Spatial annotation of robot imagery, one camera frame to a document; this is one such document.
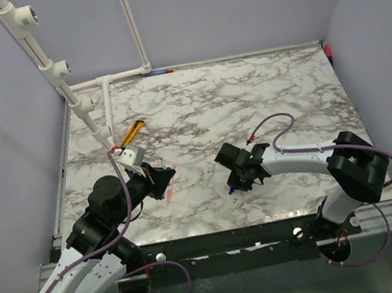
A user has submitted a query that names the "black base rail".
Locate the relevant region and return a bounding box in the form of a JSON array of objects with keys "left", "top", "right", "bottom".
[{"left": 97, "top": 207, "right": 367, "bottom": 293}]

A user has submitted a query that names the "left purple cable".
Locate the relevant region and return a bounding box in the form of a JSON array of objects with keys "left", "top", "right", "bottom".
[{"left": 0, "top": 138, "right": 194, "bottom": 293}]

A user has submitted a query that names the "white pvc pipe frame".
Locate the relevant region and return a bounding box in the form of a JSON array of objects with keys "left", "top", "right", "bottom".
[{"left": 0, "top": 0, "right": 152, "bottom": 150}]

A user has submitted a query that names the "aluminium frame rail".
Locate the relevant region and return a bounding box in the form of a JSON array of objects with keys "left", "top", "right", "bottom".
[{"left": 349, "top": 200, "right": 392, "bottom": 238}]

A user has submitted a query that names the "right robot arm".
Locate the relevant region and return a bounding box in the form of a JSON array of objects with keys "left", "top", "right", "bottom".
[{"left": 215, "top": 132, "right": 389, "bottom": 238}]

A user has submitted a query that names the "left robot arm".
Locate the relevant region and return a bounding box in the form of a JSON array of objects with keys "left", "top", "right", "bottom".
[{"left": 39, "top": 163, "right": 176, "bottom": 293}]

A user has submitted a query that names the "red pen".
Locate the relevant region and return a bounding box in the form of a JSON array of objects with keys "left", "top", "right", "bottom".
[{"left": 165, "top": 176, "right": 176, "bottom": 206}]

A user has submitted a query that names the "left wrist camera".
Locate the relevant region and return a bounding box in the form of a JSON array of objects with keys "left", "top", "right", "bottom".
[{"left": 114, "top": 144, "right": 146, "bottom": 176}]

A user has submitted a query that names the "grey pen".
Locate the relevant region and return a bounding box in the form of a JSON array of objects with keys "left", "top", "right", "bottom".
[{"left": 160, "top": 158, "right": 166, "bottom": 169}]

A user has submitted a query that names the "red clamp at corner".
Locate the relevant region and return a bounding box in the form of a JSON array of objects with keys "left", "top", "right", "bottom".
[{"left": 323, "top": 45, "right": 332, "bottom": 60}]

